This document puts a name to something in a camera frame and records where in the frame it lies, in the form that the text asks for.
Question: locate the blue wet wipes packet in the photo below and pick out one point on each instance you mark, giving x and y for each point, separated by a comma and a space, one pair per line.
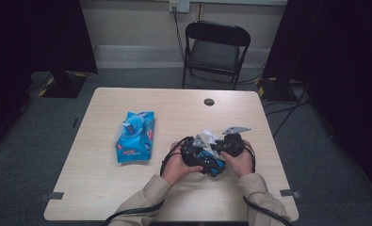
135, 138

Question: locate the black folding chair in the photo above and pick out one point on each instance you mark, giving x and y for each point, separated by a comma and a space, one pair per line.
215, 55

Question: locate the black stand base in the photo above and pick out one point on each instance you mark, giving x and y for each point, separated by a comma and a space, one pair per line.
64, 86

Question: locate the white wet wipe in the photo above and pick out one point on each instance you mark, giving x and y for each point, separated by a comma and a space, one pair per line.
210, 136

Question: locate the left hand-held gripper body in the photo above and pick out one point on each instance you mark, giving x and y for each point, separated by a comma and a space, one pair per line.
191, 155

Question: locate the grey tape strip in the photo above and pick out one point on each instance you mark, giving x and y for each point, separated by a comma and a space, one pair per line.
288, 193
53, 196

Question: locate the small black floor object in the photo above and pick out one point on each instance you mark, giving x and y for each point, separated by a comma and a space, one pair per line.
75, 122

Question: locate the dark curtain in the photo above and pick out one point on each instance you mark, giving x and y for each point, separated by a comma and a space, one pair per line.
340, 62
33, 37

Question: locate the white wall socket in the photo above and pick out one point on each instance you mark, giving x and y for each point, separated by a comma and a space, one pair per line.
179, 5

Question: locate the blue toy car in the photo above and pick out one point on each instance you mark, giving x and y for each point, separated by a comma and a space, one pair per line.
218, 164

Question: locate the person's left hand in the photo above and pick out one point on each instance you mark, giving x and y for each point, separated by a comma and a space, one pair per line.
175, 168

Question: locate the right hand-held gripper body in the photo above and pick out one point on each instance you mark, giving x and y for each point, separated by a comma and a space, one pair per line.
234, 146

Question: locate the person's right hand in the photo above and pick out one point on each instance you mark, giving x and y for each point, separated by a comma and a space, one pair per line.
243, 163

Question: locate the black floor box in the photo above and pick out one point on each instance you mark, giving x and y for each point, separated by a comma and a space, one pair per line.
276, 91

